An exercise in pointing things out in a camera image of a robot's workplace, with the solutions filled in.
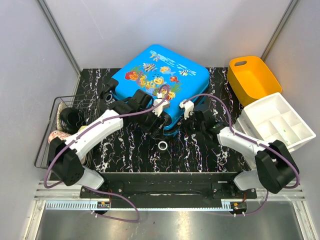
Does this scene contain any black wire dish rack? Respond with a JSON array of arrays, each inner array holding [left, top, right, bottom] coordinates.
[[34, 93, 100, 169]]

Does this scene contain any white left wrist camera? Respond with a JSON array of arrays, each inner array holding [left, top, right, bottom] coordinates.
[[152, 93, 170, 117]]

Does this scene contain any orange plastic basket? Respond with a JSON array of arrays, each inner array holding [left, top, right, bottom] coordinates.
[[227, 56, 282, 107]]

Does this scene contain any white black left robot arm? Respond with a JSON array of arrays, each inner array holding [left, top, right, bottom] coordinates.
[[47, 89, 170, 198]]

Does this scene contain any pink patterned cup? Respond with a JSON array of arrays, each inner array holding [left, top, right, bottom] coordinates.
[[47, 130, 71, 144]]

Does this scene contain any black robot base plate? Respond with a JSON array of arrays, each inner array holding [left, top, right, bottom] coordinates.
[[47, 171, 286, 201]]

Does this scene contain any white divided organizer tray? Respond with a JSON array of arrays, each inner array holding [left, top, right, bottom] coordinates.
[[234, 92, 316, 152]]

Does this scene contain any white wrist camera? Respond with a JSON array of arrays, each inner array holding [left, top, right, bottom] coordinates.
[[152, 93, 170, 117], [179, 100, 195, 120]]

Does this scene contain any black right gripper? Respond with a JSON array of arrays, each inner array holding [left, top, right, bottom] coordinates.
[[178, 110, 205, 137]]

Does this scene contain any black bowl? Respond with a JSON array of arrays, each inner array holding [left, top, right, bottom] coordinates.
[[59, 107, 86, 135]]

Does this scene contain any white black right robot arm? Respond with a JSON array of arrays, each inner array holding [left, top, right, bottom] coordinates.
[[183, 109, 299, 199]]

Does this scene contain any aluminium frame rail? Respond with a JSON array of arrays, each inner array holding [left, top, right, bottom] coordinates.
[[22, 183, 320, 240]]

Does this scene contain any blue fish-print suitcase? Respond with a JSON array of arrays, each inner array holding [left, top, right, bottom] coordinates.
[[98, 44, 210, 154]]

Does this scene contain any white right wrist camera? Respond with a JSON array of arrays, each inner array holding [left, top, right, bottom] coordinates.
[[179, 100, 195, 120]]

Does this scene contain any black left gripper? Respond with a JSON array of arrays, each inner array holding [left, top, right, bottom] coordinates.
[[136, 105, 167, 139]]

